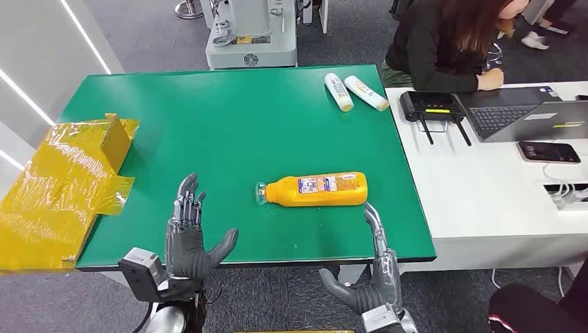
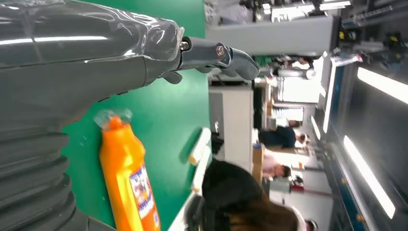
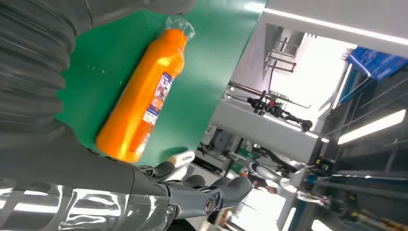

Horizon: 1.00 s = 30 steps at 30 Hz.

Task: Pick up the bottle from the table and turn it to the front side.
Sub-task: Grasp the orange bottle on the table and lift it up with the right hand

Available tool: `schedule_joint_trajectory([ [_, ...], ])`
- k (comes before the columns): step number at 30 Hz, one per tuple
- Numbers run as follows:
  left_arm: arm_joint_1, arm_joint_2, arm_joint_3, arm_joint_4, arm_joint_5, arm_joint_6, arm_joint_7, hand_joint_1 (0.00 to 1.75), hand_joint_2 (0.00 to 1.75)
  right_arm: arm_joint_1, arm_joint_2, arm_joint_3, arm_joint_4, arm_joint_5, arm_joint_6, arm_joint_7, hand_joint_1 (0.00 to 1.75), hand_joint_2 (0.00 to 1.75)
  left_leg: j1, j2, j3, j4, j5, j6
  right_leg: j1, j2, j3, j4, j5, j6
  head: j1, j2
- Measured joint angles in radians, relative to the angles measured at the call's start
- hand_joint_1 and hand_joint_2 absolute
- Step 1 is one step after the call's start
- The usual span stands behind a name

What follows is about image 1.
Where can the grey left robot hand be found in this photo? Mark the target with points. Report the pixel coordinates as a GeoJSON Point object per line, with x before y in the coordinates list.
{"type": "Point", "coordinates": [186, 248]}

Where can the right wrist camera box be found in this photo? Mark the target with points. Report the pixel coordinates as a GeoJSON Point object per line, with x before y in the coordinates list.
{"type": "Point", "coordinates": [381, 319]}

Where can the orange bottle with clear cap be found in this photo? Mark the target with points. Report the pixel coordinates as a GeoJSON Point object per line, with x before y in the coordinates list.
{"type": "Point", "coordinates": [317, 189]}

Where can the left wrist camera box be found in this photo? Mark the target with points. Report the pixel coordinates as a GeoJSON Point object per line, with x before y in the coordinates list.
{"type": "Point", "coordinates": [140, 273]}

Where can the white bottle with blue label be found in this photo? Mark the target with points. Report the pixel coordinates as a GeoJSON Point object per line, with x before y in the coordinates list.
{"type": "Point", "coordinates": [339, 92]}

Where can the chrome stanchion base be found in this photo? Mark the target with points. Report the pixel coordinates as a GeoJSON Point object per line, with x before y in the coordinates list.
{"type": "Point", "coordinates": [188, 10]}

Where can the person in black trousers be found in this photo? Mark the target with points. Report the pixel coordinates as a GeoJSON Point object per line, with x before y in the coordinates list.
{"type": "Point", "coordinates": [528, 308]}

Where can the black smartphone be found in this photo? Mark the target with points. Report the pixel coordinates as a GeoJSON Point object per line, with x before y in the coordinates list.
{"type": "Point", "coordinates": [549, 152]}

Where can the white table leg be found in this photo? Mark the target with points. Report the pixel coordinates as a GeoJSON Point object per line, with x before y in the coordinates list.
{"type": "Point", "coordinates": [112, 277]}

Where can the white bottle with orange label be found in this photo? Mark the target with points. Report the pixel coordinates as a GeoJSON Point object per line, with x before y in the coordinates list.
{"type": "Point", "coordinates": [366, 93]}

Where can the yellow taped cardboard box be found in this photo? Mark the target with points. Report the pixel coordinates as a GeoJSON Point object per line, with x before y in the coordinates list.
{"type": "Point", "coordinates": [59, 193]}

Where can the black router with antennas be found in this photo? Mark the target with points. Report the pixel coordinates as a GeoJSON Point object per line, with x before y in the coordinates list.
{"type": "Point", "coordinates": [429, 106]}

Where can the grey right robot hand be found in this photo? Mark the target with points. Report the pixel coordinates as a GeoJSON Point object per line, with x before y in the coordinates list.
{"type": "Point", "coordinates": [383, 280]}

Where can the grey machine base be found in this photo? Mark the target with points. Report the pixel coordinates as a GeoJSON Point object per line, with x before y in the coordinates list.
{"type": "Point", "coordinates": [252, 43]}

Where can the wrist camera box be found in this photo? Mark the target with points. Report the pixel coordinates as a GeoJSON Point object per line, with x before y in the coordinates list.
{"type": "Point", "coordinates": [381, 319]}
{"type": "Point", "coordinates": [140, 273]}

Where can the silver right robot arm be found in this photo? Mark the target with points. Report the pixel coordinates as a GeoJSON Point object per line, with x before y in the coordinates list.
{"type": "Point", "coordinates": [409, 324]}

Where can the grey open laptop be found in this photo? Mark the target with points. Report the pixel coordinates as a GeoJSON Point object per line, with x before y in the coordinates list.
{"type": "Point", "coordinates": [537, 124]}

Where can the seated person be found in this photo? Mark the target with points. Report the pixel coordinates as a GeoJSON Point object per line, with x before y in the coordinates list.
{"type": "Point", "coordinates": [427, 46]}

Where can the person with white shoes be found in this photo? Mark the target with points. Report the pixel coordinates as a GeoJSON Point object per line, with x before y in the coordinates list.
{"type": "Point", "coordinates": [535, 41]}

